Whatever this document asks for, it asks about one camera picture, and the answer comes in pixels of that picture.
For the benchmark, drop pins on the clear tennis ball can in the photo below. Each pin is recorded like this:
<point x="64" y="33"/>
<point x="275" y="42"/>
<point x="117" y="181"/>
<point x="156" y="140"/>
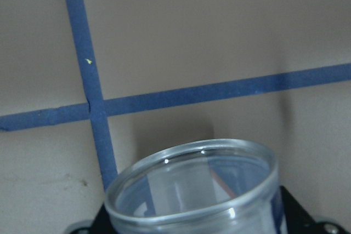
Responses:
<point x="209" y="186"/>

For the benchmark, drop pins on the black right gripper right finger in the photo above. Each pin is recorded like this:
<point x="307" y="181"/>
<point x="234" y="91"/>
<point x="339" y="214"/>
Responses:
<point x="298" y="220"/>

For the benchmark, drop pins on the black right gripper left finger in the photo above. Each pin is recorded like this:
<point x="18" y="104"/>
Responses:
<point x="101" y="223"/>

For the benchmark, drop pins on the brown paper table cover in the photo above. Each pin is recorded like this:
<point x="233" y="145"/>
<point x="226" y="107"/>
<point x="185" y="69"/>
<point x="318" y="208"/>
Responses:
<point x="170" y="72"/>

